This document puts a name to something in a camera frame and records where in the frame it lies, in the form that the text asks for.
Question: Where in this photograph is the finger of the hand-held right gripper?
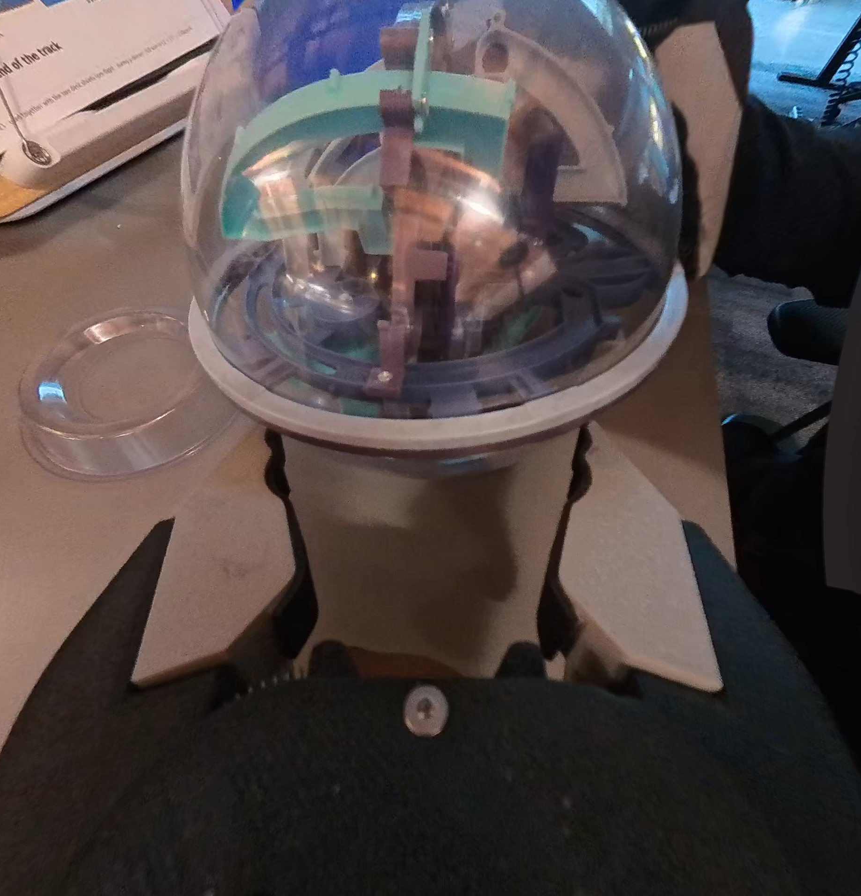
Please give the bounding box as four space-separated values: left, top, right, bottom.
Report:
654 21 744 282

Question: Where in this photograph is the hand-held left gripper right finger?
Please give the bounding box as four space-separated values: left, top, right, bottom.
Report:
541 426 725 694

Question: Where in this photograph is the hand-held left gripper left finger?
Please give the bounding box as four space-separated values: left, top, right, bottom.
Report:
133 429 321 688

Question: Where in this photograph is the clear plastic ring stand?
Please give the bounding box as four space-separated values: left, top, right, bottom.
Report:
19 310 244 483

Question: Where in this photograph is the clear plastic maze ball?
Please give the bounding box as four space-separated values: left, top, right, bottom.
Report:
182 0 687 478

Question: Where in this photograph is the person's right forearm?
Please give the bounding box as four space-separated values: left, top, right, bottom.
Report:
710 98 861 295

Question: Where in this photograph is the black office chair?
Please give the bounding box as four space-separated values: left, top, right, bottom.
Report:
721 297 861 491

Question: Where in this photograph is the printed instruction sheet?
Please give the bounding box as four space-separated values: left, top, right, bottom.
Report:
0 0 232 152

